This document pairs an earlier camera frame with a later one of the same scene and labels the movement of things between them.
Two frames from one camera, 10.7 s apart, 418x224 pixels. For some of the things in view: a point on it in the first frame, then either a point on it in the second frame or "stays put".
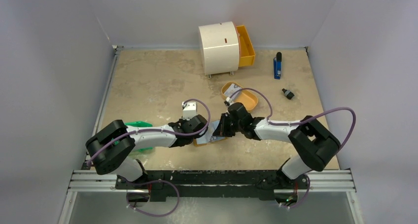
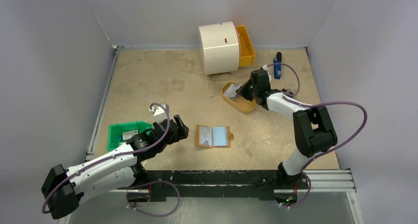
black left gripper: x=182 y=122 to x=181 y=132
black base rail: x=212 y=185 stays put
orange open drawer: x=247 y=54 stays put
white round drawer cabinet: x=220 y=48 stays put
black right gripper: x=224 y=127 to x=246 y=91
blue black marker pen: x=277 y=63 stays put
